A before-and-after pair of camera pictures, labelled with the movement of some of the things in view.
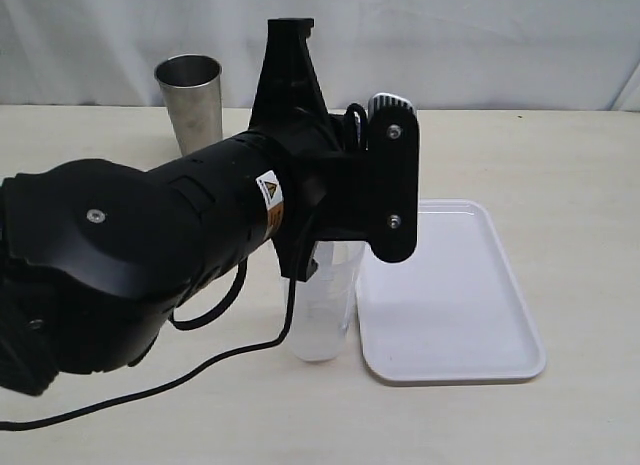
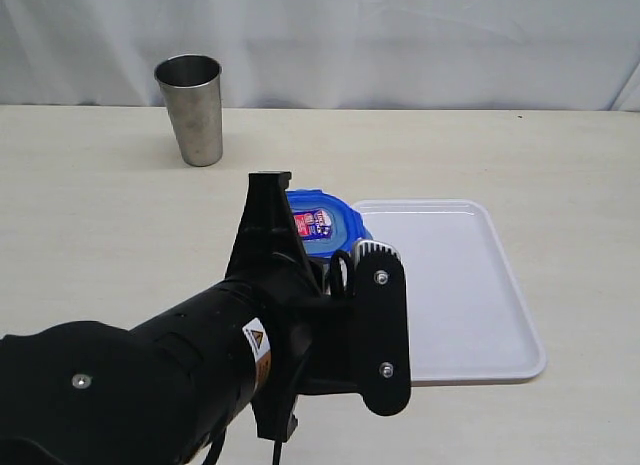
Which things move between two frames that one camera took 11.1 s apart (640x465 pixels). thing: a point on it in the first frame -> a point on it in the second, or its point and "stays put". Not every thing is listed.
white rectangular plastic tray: x=452 y=311 stays put
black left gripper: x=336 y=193 -> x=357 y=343
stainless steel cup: x=191 y=85 stays put
